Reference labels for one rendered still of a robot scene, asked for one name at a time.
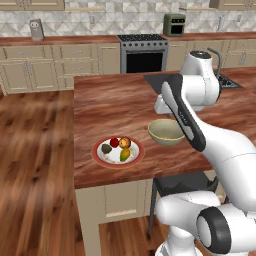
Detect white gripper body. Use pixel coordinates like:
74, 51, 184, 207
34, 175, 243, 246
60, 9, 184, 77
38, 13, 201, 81
153, 94, 174, 117

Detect beige bowl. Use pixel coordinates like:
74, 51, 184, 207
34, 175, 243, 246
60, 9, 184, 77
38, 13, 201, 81
147, 118, 187, 147

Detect red-rimmed white plate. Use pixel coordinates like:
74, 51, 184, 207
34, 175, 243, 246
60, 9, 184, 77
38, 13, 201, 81
91, 135, 146, 170

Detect orange peach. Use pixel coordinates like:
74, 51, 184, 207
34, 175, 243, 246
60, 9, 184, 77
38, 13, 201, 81
118, 136, 132, 150

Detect steel oven with hob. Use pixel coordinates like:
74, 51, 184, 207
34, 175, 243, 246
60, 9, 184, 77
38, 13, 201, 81
116, 33, 170, 75

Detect red apple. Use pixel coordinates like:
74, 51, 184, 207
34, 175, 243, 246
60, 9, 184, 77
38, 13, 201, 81
109, 137, 121, 149

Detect yellow-green mango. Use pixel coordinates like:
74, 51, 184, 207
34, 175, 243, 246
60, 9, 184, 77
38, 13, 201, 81
118, 147, 132, 163

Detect dark green avocado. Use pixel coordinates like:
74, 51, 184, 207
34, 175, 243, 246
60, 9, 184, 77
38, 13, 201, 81
101, 143, 113, 155

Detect grey tap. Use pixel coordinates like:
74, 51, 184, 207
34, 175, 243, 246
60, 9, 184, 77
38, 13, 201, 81
206, 47, 223, 80

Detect black stool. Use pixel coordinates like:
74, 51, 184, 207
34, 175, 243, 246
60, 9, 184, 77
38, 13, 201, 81
147, 170, 231, 237

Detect green toaster oven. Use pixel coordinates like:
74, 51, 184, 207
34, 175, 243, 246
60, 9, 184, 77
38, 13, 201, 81
162, 13, 187, 38

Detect beige base cupboards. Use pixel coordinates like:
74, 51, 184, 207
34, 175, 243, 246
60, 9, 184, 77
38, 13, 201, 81
0, 42, 121, 96
166, 38, 256, 72

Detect beige island cupboard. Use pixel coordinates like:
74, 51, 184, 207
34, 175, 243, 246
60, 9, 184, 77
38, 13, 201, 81
74, 177, 155, 256

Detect beige wall cupboards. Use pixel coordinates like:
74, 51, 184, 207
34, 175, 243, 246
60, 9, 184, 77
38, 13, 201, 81
0, 0, 66, 12
208, 0, 256, 11

